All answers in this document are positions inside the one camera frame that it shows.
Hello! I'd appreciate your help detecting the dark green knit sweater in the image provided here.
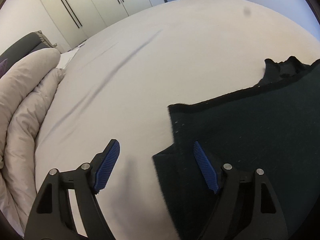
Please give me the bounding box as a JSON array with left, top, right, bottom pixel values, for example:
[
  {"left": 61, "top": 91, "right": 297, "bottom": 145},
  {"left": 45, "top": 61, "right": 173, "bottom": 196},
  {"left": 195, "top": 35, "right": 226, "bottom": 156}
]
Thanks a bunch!
[{"left": 153, "top": 56, "right": 319, "bottom": 239}]

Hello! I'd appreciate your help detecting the grey folded duvet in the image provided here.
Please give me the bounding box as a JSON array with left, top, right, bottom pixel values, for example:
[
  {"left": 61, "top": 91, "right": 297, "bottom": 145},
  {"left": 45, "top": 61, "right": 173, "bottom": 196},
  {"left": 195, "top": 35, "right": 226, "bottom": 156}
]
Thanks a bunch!
[{"left": 1, "top": 48, "right": 65, "bottom": 236}]

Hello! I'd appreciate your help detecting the white bed mattress sheet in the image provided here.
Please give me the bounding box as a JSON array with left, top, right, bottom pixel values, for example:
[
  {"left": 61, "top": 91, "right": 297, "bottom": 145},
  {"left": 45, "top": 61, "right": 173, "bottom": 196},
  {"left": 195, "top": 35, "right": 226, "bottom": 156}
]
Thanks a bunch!
[{"left": 35, "top": 0, "right": 319, "bottom": 239}]

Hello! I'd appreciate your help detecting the purple pillow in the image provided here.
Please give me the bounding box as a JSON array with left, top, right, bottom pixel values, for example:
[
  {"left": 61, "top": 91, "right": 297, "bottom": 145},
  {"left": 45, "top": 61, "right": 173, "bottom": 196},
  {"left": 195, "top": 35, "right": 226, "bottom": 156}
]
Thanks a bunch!
[{"left": 0, "top": 59, "right": 8, "bottom": 77}]

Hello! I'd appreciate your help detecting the white pillow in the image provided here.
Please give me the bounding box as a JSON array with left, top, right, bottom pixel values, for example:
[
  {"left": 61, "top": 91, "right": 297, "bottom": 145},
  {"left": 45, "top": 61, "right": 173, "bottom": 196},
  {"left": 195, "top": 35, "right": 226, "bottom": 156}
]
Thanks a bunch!
[{"left": 57, "top": 44, "right": 82, "bottom": 69}]

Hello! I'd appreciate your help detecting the dark grey headboard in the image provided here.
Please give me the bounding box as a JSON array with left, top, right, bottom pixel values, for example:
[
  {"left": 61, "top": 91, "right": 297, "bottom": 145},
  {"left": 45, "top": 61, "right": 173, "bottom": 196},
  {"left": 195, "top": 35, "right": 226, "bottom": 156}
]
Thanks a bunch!
[{"left": 1, "top": 31, "right": 51, "bottom": 65}]

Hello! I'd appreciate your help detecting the cream wardrobe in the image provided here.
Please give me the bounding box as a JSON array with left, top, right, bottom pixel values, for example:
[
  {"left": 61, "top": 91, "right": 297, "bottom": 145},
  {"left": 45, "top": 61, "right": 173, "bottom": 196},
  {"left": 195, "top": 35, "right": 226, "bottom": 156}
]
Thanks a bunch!
[{"left": 40, "top": 0, "right": 166, "bottom": 48}]

